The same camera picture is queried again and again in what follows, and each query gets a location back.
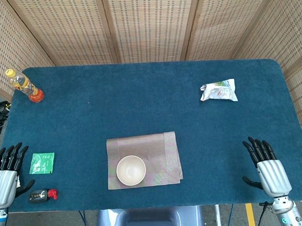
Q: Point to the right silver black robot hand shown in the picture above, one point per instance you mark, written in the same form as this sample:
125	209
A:
274	175

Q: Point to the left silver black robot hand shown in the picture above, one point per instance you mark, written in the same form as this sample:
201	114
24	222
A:
5	184

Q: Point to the gray woven placemat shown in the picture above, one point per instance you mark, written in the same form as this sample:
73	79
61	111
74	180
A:
155	152

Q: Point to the white ceramic bowl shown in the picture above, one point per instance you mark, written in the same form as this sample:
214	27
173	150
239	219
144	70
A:
131	170

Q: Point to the right blue-gray robot arm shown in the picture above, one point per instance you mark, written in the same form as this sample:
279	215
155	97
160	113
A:
288	212

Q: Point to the black bottle with red cap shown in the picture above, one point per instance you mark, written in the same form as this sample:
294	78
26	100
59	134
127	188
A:
39	196

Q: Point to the green tea sachet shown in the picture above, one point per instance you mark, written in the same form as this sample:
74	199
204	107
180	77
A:
41	163

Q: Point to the metal table leg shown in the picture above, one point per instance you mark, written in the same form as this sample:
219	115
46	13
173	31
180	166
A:
218	216

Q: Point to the white crumpled snack packet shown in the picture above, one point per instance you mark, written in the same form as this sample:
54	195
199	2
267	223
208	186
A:
219	91

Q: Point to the yellow-capped tea drink bottle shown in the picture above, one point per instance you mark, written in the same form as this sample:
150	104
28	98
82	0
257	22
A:
23	84

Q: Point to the blue-gray robot torso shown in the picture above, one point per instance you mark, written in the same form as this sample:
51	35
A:
145	220

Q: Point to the blue carpet table cover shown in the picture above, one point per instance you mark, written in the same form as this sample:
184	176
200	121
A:
140	98

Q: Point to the woven bamboo folding screen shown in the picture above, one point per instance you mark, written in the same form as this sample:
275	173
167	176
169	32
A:
149	25

